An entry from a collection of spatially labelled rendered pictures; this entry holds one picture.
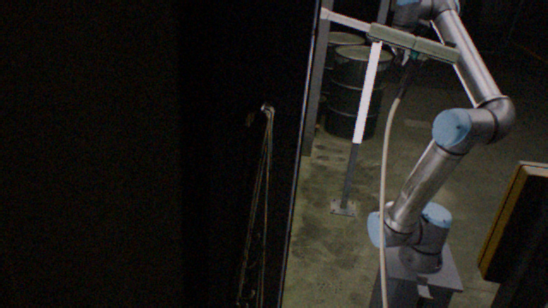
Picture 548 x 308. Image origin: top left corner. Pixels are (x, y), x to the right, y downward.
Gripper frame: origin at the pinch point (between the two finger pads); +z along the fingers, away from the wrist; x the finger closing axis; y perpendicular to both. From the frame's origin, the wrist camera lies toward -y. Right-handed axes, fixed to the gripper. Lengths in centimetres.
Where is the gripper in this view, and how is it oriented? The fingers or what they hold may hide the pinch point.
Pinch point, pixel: (419, 55)
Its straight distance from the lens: 153.3
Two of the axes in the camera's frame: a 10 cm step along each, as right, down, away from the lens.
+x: -9.5, -3.0, -0.6
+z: -1.0, 4.7, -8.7
